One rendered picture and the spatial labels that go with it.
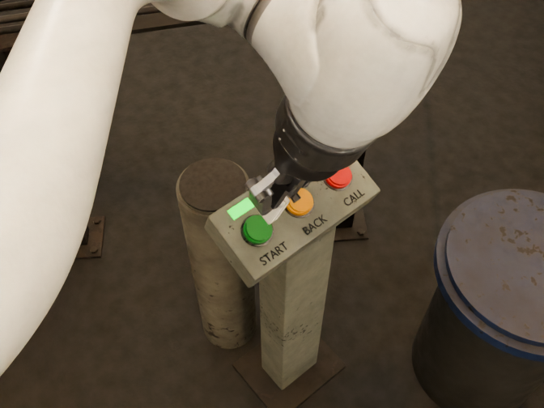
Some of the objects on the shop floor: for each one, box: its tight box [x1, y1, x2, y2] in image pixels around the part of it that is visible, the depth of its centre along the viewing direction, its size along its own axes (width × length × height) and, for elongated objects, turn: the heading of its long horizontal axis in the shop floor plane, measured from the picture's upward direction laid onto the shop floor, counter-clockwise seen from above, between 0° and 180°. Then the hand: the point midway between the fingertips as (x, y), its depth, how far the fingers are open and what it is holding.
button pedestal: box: [204, 160, 380, 408], centre depth 113 cm, size 16×24×62 cm, turn 130°
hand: (272, 204), depth 78 cm, fingers closed
